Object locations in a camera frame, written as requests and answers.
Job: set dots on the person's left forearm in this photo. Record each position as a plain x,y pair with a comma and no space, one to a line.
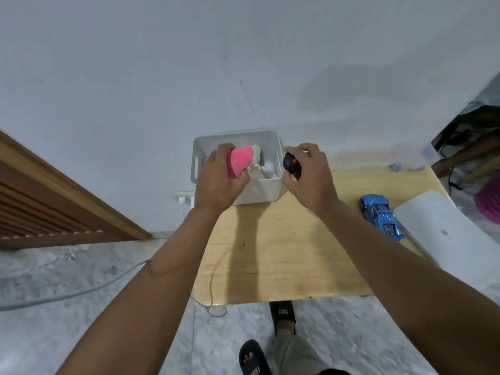
156,292

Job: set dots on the white wall socket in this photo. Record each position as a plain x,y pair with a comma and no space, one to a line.
189,196

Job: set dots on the blue toy car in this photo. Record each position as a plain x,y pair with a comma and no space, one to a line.
381,216

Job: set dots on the white flat box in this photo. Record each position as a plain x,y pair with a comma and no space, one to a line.
445,234

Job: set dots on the person's left thumb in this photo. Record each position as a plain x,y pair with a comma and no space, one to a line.
243,181

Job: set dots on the person's left hand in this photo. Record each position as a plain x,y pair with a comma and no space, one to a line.
213,187

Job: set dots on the clear plastic bag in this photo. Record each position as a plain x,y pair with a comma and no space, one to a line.
414,160

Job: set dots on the white toy in bin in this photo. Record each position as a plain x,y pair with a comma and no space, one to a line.
262,165

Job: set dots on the black sandal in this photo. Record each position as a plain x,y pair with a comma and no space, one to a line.
282,313
253,359

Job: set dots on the person's right hand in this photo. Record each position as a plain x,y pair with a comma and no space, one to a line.
314,183

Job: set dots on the pink toy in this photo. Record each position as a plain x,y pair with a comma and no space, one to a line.
239,160

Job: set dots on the pink basket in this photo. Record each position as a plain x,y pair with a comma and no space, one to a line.
489,201

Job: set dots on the white plug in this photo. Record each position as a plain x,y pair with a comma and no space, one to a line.
182,200

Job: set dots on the grey trouser leg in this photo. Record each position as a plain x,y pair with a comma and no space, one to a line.
299,357

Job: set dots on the white plastic storage bin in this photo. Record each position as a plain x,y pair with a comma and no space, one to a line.
261,191

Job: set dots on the person's right forearm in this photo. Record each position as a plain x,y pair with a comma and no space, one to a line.
406,277

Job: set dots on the person's right thumb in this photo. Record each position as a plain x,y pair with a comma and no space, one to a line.
290,181

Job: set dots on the black toy with red dot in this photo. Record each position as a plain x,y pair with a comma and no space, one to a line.
291,163

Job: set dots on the dark wooden furniture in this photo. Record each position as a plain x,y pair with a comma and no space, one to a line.
468,136

